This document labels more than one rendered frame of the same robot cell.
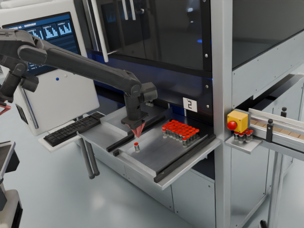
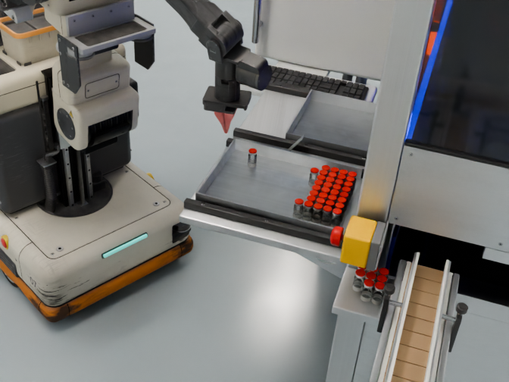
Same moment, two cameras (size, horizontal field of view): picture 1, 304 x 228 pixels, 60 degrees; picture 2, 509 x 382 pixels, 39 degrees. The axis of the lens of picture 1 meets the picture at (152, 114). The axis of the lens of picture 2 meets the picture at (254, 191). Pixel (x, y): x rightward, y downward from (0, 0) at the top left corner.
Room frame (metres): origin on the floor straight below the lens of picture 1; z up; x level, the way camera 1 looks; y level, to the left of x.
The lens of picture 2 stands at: (0.18, -1.16, 1.93)
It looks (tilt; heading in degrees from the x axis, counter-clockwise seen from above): 37 degrees down; 55
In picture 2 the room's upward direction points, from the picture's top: 4 degrees clockwise
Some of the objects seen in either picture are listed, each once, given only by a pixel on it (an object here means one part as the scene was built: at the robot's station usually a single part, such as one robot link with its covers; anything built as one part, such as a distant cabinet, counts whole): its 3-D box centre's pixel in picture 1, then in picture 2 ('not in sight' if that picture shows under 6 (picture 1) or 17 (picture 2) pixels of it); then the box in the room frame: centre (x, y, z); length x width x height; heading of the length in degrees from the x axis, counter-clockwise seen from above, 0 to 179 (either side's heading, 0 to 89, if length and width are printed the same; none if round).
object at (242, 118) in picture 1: (238, 121); (362, 242); (1.00, -0.37, 1.00); 0.08 x 0.07 x 0.07; 129
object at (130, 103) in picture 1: (133, 98); (229, 65); (0.94, 0.06, 1.20); 0.07 x 0.06 x 0.07; 113
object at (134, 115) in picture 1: (134, 112); (227, 88); (0.94, 0.07, 1.14); 0.10 x 0.07 x 0.07; 137
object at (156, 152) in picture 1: (163, 144); (281, 186); (1.05, -0.03, 0.90); 0.34 x 0.26 x 0.04; 128
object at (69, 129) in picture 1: (77, 127); (304, 83); (1.49, 0.49, 0.82); 0.40 x 0.14 x 0.02; 129
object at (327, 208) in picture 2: (182, 130); (335, 196); (1.13, -0.14, 0.90); 0.18 x 0.02 x 0.05; 39
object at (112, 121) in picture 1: (136, 115); (357, 128); (1.38, 0.09, 0.90); 0.34 x 0.26 x 0.04; 129
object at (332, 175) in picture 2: (178, 133); (326, 194); (1.11, -0.12, 0.90); 0.18 x 0.02 x 0.05; 39
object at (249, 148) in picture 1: (245, 140); (371, 297); (1.02, -0.42, 0.87); 0.14 x 0.13 x 0.02; 129
